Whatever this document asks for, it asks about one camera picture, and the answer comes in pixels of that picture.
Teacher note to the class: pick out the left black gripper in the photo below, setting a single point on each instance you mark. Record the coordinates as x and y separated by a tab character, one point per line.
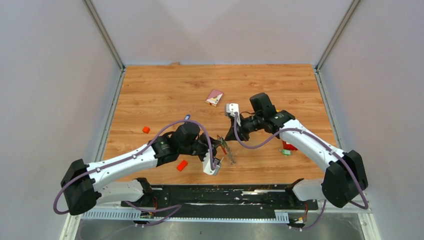
214	144

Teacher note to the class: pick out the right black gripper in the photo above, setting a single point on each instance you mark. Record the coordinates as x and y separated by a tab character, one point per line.
241	132

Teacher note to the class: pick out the metal key organizer red handle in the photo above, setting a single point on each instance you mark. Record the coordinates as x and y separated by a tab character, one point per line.
228	151

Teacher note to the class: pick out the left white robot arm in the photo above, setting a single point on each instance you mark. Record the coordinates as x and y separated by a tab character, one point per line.
85	185

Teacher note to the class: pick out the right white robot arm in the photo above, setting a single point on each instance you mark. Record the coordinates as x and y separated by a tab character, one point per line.
344	178

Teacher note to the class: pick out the small orange block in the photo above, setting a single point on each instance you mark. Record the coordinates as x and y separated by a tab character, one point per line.
180	167

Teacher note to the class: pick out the playing card box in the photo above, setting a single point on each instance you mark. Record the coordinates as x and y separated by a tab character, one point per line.
214	97

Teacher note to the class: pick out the red perforated block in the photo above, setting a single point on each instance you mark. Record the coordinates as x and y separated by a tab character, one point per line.
288	146

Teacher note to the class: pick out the small green toy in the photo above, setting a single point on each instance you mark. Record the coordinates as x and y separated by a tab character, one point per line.
286	152

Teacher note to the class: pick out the small red cube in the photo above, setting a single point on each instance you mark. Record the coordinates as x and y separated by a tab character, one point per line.
146	129

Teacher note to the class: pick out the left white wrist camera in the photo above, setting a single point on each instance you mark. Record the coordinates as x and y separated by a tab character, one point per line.
211	165

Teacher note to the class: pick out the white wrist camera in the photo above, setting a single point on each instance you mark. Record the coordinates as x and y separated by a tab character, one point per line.
231	109
211	165

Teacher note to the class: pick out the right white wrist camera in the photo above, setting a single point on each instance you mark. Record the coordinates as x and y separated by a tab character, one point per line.
231	109

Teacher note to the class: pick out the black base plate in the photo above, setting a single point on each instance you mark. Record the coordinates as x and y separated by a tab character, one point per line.
268	196

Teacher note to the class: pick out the white slotted cable duct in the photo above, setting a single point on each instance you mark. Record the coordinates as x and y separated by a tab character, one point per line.
220	214

